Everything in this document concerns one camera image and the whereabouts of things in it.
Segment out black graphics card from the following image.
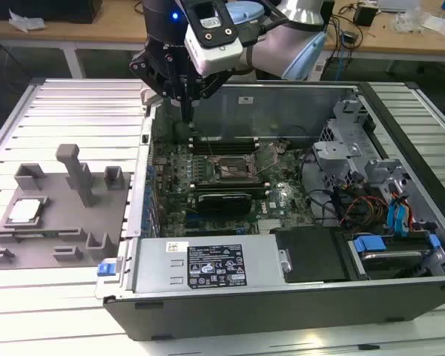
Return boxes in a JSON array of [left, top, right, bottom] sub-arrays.
[[194, 188, 254, 217]]

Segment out clear plastic bag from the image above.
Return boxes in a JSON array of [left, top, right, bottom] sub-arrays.
[[389, 3, 431, 35]]

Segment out metal socket cover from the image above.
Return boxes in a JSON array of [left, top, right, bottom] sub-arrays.
[[252, 142, 281, 176]]

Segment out CPU socket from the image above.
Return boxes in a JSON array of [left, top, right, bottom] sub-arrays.
[[211, 154, 259, 183]]

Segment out blue flat wire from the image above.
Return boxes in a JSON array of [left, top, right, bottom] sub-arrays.
[[386, 195, 413, 239]]

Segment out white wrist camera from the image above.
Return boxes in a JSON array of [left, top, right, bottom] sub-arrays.
[[184, 0, 244, 78]]

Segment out black box-shaped device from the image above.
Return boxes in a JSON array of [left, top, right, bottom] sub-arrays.
[[0, 0, 104, 24]]

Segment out grey metal drive cage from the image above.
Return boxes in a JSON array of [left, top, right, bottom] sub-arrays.
[[311, 96, 445, 277]]

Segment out grey parts rack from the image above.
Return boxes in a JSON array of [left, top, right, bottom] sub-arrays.
[[0, 142, 134, 268]]

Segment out white cardboard box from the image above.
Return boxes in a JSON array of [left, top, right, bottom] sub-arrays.
[[421, 14, 445, 40]]

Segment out black plastic shroud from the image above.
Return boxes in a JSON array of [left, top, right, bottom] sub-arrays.
[[273, 228, 352, 285]]

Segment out blue network cable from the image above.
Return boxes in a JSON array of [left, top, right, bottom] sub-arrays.
[[336, 46, 346, 81]]

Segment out RAM slot white clips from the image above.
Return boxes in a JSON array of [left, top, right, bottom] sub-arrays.
[[191, 179, 271, 188], [190, 134, 260, 142]]

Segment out coloured wire bundle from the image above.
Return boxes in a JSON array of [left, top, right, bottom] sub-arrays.
[[332, 177, 391, 228]]

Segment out green motherboard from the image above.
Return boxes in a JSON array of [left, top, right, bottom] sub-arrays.
[[150, 140, 317, 238]]

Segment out black power adapter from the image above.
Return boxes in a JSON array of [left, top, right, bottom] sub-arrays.
[[353, 5, 378, 27]]

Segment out silver power supply unit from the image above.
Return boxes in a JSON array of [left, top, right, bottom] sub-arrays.
[[132, 237, 285, 294]]

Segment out blue case latch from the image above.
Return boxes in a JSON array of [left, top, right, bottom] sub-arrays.
[[96, 259, 119, 277]]

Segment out grey flat device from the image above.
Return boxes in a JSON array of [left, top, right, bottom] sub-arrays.
[[377, 0, 421, 11]]

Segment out silver chipset heatsink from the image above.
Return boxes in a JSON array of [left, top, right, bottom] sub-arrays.
[[257, 218, 283, 234]]

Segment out silver CPU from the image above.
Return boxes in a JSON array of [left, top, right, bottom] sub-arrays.
[[6, 199, 45, 226]]

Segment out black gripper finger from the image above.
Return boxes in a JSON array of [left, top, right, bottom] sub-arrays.
[[128, 57, 189, 124], [187, 69, 234, 124]]

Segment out wooden desk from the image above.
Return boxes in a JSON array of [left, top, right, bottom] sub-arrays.
[[0, 0, 445, 81]]

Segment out white crumpled paper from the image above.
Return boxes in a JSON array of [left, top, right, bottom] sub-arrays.
[[8, 9, 46, 31]]

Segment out hard disk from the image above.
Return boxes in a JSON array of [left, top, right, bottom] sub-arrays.
[[360, 250, 424, 278]]

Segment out blue disk carrier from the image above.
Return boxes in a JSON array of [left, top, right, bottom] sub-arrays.
[[350, 232, 442, 280]]

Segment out black PC case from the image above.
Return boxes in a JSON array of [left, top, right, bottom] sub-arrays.
[[95, 79, 445, 343]]

